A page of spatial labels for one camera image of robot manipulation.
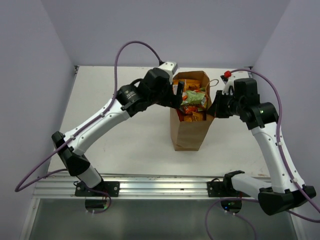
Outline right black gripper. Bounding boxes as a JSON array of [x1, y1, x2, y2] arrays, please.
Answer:
[[207, 90, 244, 119]]

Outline tall orange snack bag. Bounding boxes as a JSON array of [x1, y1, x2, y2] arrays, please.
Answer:
[[173, 79, 209, 122]]

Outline green snack packet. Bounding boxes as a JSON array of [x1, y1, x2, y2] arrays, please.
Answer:
[[185, 90, 207, 105]]

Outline small orange snack packet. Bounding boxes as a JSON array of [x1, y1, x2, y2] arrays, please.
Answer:
[[179, 94, 208, 114]]

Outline brown paper bag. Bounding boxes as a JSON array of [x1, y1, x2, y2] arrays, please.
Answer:
[[169, 71, 214, 151]]

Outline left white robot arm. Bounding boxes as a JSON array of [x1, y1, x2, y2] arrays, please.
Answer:
[[51, 62, 184, 197]]

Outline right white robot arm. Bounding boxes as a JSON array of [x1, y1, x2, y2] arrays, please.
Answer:
[[207, 76, 316, 216]]

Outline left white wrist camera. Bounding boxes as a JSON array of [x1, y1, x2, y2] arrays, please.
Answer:
[[159, 61, 179, 78]]

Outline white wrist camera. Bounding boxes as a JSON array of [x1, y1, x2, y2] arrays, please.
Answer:
[[220, 71, 236, 96], [159, 61, 179, 78]]

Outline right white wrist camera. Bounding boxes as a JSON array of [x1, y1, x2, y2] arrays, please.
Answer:
[[220, 71, 236, 96]]

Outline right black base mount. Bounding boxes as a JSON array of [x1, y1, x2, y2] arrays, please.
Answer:
[[206, 178, 227, 198]]

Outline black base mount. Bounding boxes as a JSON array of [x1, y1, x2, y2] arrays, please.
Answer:
[[73, 181, 120, 197], [206, 178, 227, 198]]

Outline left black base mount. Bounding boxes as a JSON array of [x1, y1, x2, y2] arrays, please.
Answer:
[[73, 181, 120, 197]]

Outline aluminium rail frame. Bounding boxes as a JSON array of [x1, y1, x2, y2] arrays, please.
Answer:
[[32, 172, 272, 201]]

